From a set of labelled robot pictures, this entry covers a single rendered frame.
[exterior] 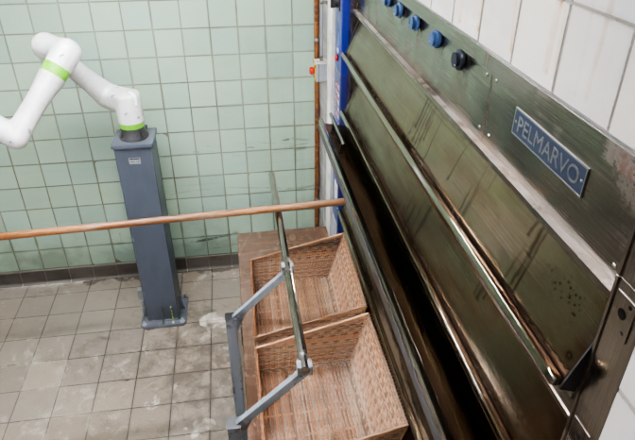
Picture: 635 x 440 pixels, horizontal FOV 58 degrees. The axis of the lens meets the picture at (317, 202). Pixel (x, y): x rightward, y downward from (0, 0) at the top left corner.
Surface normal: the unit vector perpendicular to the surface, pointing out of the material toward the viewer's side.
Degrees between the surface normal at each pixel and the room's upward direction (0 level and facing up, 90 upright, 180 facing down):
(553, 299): 70
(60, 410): 0
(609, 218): 90
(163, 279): 90
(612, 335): 90
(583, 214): 90
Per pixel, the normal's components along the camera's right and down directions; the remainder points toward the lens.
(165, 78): 0.15, 0.51
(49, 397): 0.00, -0.86
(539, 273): -0.93, -0.22
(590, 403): -0.99, 0.07
